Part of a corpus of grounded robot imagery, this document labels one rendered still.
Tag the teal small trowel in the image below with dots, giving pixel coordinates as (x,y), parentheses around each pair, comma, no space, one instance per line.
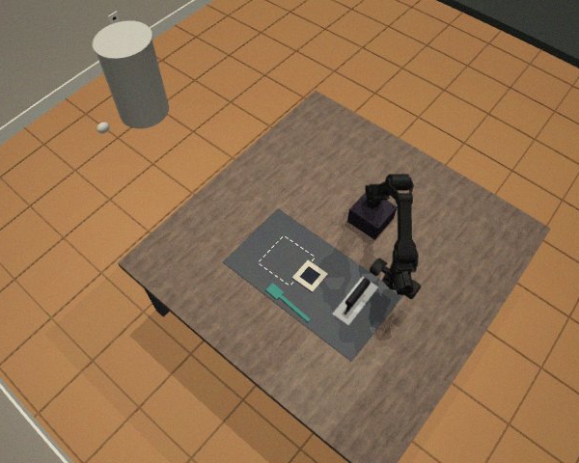
(278,293)

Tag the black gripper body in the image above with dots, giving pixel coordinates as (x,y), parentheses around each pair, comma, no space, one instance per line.
(389,276)

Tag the tan tile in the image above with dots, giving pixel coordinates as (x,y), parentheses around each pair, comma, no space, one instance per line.
(310,276)

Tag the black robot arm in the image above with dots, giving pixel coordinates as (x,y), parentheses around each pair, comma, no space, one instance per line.
(405,256)

